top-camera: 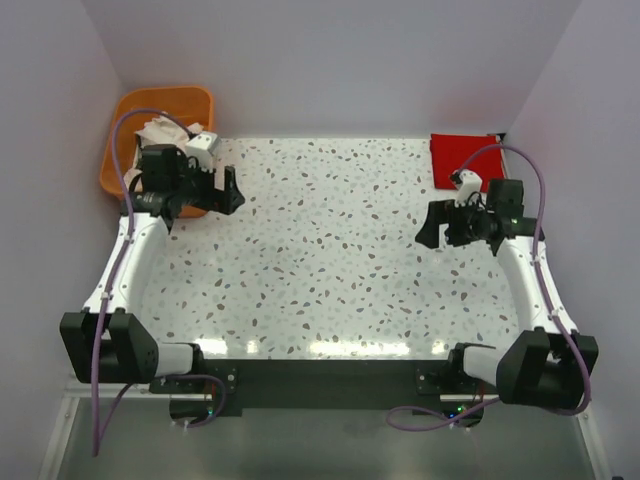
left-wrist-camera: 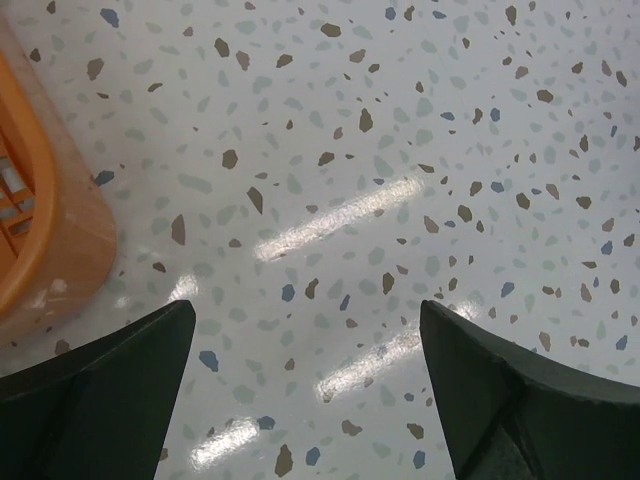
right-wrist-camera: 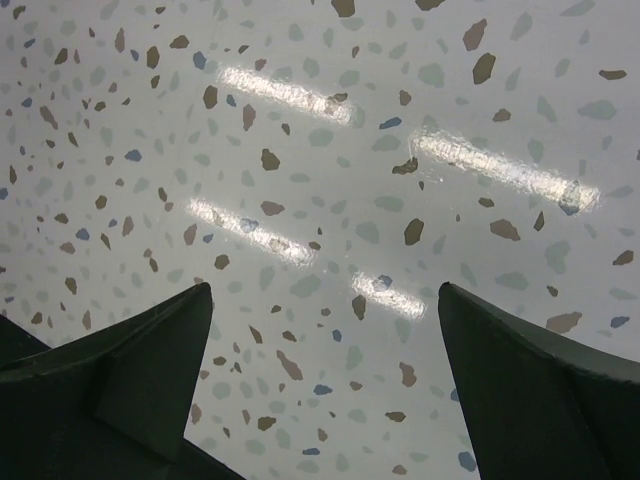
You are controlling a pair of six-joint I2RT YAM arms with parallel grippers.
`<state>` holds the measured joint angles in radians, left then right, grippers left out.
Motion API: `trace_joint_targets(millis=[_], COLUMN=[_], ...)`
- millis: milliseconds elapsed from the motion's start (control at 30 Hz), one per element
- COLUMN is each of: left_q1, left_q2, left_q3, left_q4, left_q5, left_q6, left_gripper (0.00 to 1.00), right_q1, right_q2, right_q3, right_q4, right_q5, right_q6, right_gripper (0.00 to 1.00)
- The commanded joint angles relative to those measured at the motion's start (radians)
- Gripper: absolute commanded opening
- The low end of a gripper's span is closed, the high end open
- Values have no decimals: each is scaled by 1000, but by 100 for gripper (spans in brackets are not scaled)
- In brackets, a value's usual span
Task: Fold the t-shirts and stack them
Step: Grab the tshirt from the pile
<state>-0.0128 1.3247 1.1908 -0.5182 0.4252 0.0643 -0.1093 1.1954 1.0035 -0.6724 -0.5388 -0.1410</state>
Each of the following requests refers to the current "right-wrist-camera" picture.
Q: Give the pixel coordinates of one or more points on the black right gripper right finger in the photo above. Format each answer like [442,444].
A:
[538,405]

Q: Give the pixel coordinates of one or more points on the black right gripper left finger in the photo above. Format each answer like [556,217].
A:
[113,404]

